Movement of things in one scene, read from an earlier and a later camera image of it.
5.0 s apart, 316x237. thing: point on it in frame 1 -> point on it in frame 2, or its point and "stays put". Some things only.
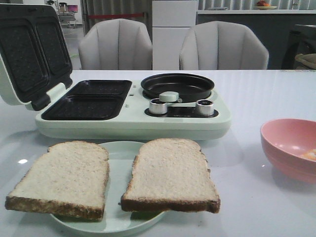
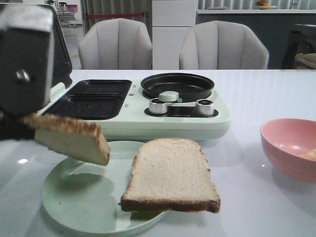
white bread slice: x=69 y=180 -> x=83 y=141
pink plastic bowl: x=284 y=141 stays put
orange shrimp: x=311 y=154 stays put
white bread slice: x=171 y=175 stays put
